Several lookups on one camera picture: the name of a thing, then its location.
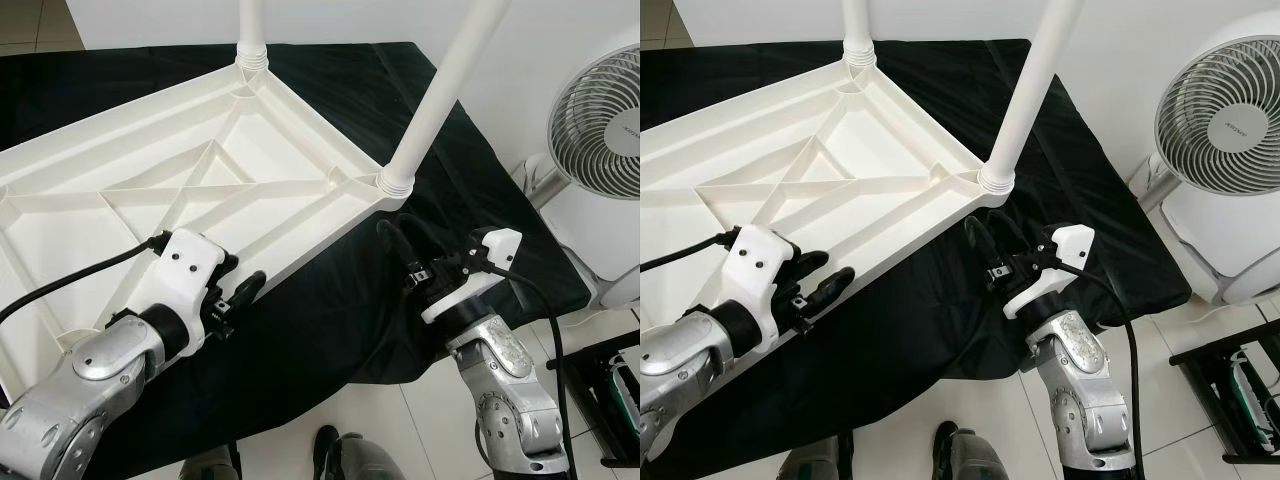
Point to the white pedestal fan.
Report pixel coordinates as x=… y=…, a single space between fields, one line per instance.
x=600 y=130
x=1225 y=125

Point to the black floor stand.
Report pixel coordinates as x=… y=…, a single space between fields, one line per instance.
x=580 y=365
x=1200 y=360

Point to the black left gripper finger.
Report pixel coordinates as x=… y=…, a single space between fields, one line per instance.
x=808 y=262
x=249 y=292
x=831 y=289
x=231 y=262

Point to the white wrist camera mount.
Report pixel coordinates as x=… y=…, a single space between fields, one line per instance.
x=185 y=265
x=755 y=260
x=500 y=248
x=1072 y=245

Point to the white green boxy device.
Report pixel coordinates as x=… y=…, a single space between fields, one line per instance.
x=622 y=400
x=1250 y=400

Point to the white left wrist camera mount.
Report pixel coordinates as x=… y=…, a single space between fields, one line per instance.
x=755 y=260
x=185 y=265

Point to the grey robot foot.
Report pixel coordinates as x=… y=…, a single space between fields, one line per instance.
x=365 y=460
x=975 y=455
x=210 y=468
x=820 y=462

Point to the white plastic table leg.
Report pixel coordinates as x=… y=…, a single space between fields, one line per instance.
x=857 y=25
x=440 y=90
x=1030 y=90
x=252 y=25

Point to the white domed appliance grey band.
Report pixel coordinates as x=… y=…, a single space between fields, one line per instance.
x=600 y=240
x=1230 y=240

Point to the grey robot right foot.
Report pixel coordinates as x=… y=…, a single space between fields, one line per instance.
x=975 y=455
x=365 y=460

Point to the white plastic ribbed tabletop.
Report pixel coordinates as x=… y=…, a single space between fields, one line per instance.
x=760 y=150
x=80 y=240

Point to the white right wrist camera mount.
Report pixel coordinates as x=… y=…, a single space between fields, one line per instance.
x=1072 y=245
x=500 y=248

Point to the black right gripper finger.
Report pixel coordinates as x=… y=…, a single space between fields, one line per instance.
x=392 y=250
x=428 y=246
x=979 y=246
x=1012 y=240

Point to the grey robot left foot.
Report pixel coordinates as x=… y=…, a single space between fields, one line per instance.
x=820 y=462
x=210 y=468

